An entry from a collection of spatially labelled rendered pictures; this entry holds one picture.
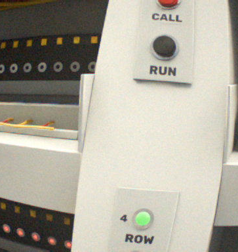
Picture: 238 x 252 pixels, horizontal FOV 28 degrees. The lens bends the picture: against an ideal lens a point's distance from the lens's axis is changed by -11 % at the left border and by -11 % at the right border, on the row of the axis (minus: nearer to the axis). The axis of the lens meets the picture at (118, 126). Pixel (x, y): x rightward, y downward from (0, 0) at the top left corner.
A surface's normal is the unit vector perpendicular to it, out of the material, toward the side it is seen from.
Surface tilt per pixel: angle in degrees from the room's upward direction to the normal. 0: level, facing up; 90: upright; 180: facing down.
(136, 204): 90
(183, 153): 90
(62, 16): 90
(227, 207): 109
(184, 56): 90
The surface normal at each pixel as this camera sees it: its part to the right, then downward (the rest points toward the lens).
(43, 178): -0.30, 0.09
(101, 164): -0.27, -0.23
